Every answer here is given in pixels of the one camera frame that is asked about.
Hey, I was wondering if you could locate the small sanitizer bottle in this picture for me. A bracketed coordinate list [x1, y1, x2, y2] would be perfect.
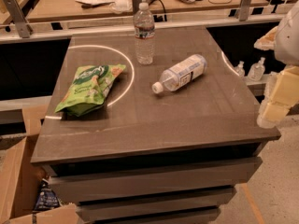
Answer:
[248, 57, 265, 81]
[235, 61, 245, 77]

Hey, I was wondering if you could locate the grey drawer cabinet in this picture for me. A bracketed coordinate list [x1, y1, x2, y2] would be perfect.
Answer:
[32, 27, 279, 224]

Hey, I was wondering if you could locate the metal rail bracket right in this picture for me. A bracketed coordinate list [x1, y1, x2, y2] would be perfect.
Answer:
[236, 0, 251, 21]

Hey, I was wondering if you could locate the green snack bag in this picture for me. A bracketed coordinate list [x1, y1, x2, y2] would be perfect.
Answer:
[55, 64, 126, 117]

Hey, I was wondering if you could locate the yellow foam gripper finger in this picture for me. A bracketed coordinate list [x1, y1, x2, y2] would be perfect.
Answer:
[257, 65, 299, 129]

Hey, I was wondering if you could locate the clear water bottle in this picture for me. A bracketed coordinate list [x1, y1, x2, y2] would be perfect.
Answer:
[134, 2, 155, 64]

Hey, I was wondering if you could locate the small sanitizer bottle left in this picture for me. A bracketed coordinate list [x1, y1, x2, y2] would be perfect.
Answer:
[235, 61, 245, 77]

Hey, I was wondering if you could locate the small sanitizer bottle right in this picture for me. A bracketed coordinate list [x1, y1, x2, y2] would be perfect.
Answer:
[248, 57, 265, 81]

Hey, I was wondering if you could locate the cardboard box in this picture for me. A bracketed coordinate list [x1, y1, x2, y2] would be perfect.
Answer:
[0, 105, 84, 224]

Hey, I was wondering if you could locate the dark blue snack packet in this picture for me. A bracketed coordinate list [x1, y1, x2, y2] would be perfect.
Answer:
[34, 179, 61, 211]

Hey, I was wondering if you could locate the metal rail bracket left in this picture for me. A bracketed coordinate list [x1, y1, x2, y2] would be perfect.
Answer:
[3, 0, 32, 38]

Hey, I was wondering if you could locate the blue label plastic bottle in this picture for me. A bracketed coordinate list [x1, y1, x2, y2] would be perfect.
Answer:
[152, 54, 207, 94]

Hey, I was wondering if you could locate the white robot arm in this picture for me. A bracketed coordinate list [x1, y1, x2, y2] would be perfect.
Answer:
[254, 1, 299, 129]

